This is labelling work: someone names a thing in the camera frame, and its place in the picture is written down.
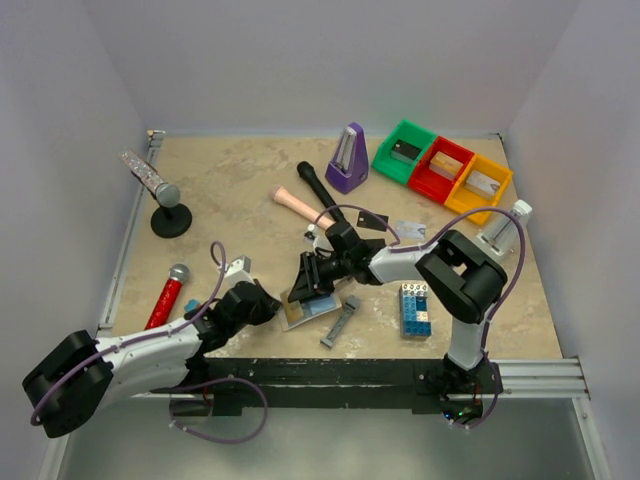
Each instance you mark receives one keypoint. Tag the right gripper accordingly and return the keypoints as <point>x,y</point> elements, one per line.
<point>308,276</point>

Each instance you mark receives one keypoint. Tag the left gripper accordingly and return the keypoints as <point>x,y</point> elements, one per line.
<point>267,305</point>

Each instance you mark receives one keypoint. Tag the beige card holder wallet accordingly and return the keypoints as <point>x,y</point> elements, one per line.
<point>313,308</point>

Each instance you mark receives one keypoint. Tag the gold credit card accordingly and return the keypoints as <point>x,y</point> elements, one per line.
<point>293,312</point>

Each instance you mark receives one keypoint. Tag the white VIP credit card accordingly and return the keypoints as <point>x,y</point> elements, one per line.
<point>410,230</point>

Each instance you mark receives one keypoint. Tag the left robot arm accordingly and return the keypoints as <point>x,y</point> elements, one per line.
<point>83,374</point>

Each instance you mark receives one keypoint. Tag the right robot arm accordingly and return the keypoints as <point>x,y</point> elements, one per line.
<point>467,282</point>

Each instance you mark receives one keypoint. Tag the black card in green bin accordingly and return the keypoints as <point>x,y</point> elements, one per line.
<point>405,152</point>

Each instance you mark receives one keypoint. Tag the tan card in red bin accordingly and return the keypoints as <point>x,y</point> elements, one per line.
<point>445,165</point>

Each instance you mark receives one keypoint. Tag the white card in yellow bin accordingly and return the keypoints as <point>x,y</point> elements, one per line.
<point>482,185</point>

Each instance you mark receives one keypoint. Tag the grey truss beam piece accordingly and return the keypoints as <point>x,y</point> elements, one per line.
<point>349,308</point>

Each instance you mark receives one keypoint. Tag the brown blue toy brick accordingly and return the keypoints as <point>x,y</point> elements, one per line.
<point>191,304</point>

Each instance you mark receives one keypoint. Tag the pink microphone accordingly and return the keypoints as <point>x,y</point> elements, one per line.
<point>282,196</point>

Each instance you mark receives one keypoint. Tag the red glitter microphone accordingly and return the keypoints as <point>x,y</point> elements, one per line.
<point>179,274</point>

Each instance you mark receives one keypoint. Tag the blue toy brick block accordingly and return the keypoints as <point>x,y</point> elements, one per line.
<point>413,307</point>

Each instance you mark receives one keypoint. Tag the black microphone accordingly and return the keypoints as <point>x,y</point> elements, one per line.
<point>307,173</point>

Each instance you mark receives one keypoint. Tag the purple metronome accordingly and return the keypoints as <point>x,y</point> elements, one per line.
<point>349,166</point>

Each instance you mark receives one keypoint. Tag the black round microphone stand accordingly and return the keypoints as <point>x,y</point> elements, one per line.
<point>169,223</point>

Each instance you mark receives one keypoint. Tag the glitter microphone on stand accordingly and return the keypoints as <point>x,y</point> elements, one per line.
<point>166,194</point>

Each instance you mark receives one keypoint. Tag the red storage bin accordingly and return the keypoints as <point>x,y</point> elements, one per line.
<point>430,184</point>

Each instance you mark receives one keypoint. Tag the yellow storage bin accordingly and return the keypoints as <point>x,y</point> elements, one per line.
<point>461,200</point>

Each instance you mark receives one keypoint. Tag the green storage bin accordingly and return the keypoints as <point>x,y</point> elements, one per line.
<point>410,132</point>

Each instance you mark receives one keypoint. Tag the white metronome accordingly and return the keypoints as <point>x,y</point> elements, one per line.
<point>499,238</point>

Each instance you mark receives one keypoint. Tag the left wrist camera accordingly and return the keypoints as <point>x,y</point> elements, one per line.
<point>238,271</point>

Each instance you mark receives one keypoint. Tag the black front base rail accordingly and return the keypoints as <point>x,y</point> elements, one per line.
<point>421,386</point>

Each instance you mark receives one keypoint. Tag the aluminium frame rail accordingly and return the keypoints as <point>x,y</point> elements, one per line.
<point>107,317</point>

